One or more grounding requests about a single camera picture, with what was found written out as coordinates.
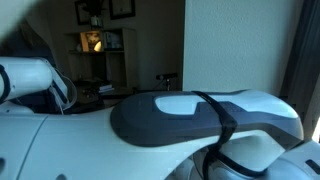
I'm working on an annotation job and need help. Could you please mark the dark window frame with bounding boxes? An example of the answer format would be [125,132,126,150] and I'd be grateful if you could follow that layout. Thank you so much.
[279,0,320,134]

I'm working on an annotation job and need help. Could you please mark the black camera stand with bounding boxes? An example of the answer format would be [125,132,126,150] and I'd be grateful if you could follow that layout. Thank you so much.
[132,72,179,94]

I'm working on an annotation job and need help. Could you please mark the row of shelf books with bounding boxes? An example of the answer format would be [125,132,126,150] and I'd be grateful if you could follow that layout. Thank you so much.
[103,30,124,51]

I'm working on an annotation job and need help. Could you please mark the dark framed wall picture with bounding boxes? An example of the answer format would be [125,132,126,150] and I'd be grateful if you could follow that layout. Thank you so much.
[73,0,92,26]
[108,0,137,20]

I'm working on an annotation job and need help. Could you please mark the wooden desk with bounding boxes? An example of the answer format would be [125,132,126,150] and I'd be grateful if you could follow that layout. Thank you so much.
[63,83,138,111]

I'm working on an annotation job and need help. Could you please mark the dark potted plant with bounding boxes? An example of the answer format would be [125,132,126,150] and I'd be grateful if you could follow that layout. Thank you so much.
[84,0,105,28]

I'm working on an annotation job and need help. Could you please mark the lit framed photo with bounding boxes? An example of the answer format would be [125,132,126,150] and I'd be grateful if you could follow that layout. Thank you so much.
[79,30,104,53]

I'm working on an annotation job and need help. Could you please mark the stack of books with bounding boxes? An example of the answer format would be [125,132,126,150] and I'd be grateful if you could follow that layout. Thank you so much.
[96,83,115,94]

